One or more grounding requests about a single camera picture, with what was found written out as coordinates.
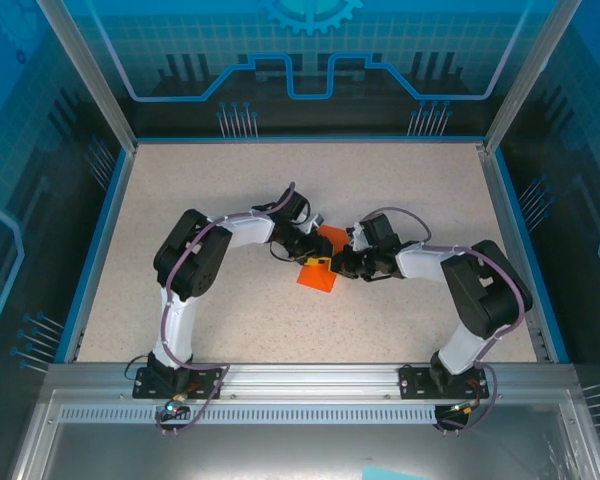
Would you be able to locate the orange paper sheet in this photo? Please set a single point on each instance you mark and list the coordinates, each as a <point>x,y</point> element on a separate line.
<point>317,277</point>

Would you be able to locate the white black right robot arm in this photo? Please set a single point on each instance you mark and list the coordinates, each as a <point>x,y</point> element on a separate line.
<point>460,350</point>

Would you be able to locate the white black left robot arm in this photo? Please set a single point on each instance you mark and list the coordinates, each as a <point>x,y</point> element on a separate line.
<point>177,330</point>

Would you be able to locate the light blue paper sheet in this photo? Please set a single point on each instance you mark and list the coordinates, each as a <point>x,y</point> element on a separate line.
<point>385,475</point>

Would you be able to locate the blue table edge strip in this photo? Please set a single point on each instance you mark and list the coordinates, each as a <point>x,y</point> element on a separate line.
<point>310,138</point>

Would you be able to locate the small connector with green light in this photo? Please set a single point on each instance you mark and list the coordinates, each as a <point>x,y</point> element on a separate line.
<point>464,407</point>
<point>174,404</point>

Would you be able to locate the blue printed back panel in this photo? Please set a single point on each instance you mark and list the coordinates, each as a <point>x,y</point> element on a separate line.
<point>300,50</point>

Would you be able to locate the blue printed side panel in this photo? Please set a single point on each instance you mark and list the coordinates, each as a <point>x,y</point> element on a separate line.
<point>20,175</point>
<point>580,175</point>

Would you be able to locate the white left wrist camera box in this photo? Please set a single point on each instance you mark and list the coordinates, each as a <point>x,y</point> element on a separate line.
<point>316,221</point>

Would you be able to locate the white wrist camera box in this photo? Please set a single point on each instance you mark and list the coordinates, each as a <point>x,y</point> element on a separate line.
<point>357,237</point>
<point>316,221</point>

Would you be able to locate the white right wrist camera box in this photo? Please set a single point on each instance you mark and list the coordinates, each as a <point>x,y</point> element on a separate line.
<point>357,237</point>

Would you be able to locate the aluminium mounting rail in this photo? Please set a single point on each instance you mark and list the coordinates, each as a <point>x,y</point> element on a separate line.
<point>310,380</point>

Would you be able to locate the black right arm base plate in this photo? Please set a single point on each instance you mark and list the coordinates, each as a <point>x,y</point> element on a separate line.
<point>412,382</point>

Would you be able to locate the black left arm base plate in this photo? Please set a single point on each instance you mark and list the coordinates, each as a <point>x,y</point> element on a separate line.
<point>205,385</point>

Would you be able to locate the aluminium frame post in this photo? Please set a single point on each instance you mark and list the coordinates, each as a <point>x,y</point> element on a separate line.
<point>90,75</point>
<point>530,75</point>

